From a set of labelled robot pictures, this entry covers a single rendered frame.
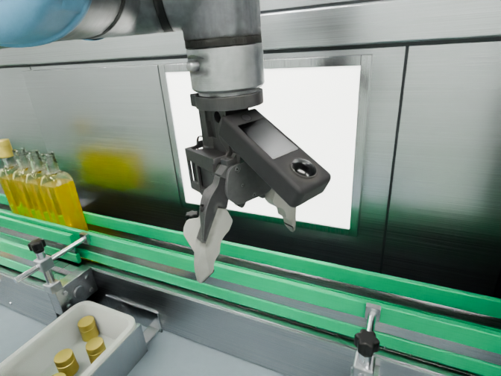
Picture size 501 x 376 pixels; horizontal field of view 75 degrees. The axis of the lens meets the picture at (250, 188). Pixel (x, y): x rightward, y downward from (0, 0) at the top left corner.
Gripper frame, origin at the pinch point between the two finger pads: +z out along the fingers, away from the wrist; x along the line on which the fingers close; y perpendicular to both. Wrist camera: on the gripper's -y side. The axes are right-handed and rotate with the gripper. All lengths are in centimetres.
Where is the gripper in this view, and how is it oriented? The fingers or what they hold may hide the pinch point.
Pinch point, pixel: (255, 257)
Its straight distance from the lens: 41.7
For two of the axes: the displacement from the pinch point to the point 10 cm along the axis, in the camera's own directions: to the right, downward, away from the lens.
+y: -6.4, -2.8, 7.2
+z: 0.8, 9.1, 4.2
